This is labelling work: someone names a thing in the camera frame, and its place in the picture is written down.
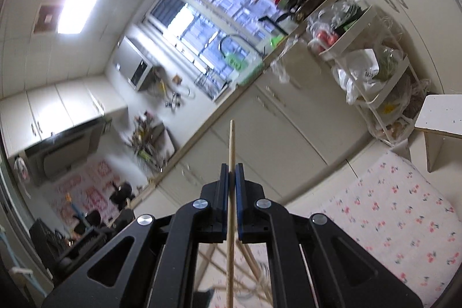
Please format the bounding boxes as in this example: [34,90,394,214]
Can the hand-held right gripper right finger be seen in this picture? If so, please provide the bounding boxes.
[235,164,423,308]

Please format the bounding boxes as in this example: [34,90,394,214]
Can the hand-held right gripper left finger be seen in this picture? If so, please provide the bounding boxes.
[42,164,230,308]

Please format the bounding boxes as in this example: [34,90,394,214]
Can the single light wooden chopstick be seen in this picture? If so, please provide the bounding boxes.
[225,119,238,308]

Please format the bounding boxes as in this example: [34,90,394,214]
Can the bunch of wooden chopsticks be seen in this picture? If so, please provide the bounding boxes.
[200,239,271,308]

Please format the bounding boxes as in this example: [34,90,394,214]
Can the clear glass jar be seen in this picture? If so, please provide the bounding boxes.
[197,241,280,308]

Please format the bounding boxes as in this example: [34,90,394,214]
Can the black cooking pot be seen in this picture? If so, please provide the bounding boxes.
[84,210,103,227]

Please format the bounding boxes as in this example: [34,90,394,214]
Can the white sink base cabinet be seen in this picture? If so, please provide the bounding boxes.
[155,41,365,208]

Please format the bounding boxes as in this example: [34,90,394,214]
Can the black wok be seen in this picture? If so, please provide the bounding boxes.
[109,182,135,212]

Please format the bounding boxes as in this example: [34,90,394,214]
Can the range hood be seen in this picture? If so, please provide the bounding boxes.
[23,116,106,183]

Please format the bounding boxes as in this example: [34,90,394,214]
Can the kitchen utensil rack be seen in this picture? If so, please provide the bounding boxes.
[126,110,178,172]

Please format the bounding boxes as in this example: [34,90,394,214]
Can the green sink cloth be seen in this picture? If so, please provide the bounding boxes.
[236,62,265,85]

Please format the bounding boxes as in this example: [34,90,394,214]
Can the clear hanging plastic bag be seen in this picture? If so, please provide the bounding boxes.
[269,35,304,85]

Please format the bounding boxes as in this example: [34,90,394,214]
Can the curved kitchen faucet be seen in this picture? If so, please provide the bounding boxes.
[219,34,265,60]

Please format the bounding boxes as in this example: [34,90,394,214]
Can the silver gas water heater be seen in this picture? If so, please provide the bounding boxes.
[111,35,164,92]

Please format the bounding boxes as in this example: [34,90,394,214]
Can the cherry print tablecloth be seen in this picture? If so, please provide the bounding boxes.
[213,150,457,308]

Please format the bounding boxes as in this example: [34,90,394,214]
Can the white rolling storage cart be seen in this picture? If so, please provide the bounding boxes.
[307,1,431,147]

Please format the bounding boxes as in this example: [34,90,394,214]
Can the white plastic bag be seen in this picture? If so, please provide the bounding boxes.
[331,48,384,105]

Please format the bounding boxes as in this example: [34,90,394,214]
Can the barred kitchen window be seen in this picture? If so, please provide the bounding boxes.
[144,0,290,104]

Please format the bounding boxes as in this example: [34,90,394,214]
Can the white wooden stool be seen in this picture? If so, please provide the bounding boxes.
[408,94,462,173]

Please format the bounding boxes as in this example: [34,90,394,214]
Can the ceiling vent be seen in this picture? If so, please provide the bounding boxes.
[32,4,64,36]

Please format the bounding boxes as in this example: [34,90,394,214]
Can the ceiling light panel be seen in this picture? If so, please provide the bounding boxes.
[57,0,108,36]

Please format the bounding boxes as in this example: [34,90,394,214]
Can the blue mop handle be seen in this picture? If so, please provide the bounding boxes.
[66,193,91,233]

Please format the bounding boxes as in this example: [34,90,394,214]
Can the pink wall stickers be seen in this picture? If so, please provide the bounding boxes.
[50,156,120,219]

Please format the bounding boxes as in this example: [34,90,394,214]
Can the wire dish rack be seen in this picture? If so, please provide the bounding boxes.
[194,70,232,100]

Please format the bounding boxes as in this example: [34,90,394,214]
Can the white wall cabinets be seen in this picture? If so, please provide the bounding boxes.
[0,78,129,154]

